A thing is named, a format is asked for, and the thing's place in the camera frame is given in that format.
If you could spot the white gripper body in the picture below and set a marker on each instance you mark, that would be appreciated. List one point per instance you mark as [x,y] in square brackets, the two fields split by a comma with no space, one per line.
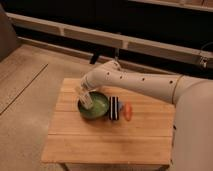
[89,82]

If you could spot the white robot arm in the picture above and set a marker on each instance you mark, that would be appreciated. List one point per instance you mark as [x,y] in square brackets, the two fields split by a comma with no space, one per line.
[192,139]

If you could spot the green bowl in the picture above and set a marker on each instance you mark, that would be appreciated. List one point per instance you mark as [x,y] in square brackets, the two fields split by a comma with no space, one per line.
[100,106]

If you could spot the black white striped block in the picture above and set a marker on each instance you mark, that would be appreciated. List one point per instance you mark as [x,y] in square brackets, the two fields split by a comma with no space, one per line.
[114,108]

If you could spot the orange carrot toy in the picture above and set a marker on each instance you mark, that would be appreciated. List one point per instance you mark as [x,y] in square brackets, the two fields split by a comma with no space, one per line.
[128,111]

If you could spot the wooden table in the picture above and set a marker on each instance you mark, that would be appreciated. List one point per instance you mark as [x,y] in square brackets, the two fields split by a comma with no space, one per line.
[144,140]

